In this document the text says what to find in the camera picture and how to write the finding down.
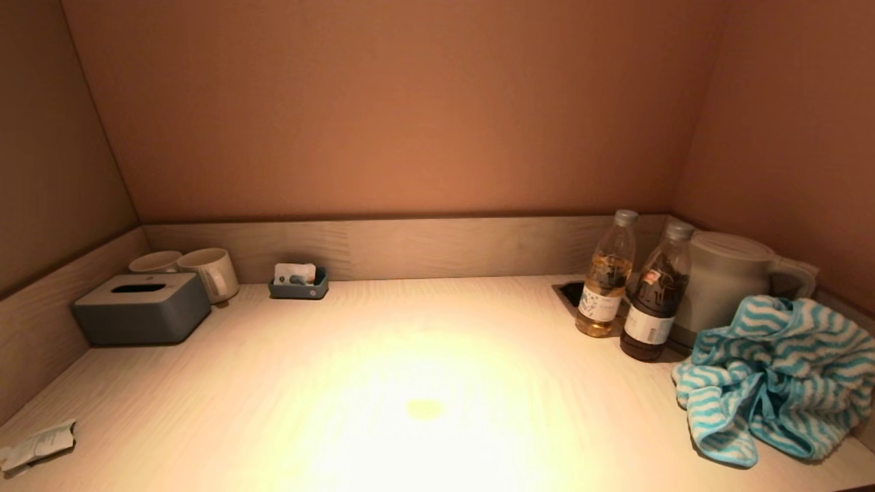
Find blue white striped cloth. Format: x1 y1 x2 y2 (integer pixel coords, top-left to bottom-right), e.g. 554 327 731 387
672 295 875 469

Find black recessed table socket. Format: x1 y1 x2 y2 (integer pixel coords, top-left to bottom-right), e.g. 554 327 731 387
552 280 589 318

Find white sachets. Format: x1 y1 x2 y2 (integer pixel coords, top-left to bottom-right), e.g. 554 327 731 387
274 263 317 286

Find small grey tray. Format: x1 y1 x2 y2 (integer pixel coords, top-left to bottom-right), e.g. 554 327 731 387
268 266 329 300

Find yellow liquid stain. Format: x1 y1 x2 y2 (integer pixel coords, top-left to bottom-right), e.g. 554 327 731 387
406 399 446 422

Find clear bottle yellow tea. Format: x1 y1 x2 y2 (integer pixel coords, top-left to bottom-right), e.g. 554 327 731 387
576 209 639 338

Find dark tea bottle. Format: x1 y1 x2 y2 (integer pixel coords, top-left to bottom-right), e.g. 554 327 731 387
620 220 695 362

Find white ceramic mug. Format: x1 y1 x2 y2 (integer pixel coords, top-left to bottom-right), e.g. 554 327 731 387
176 247 240 305
129 251 183 275

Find grey electric kettle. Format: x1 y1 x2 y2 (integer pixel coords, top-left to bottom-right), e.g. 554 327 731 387
669 231 820 356

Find grey tissue box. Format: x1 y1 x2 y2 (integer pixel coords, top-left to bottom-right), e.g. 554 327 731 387
73 273 213 346

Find crumpled white paper wrapper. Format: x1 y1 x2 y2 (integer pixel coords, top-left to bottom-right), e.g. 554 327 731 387
0 419 77 478

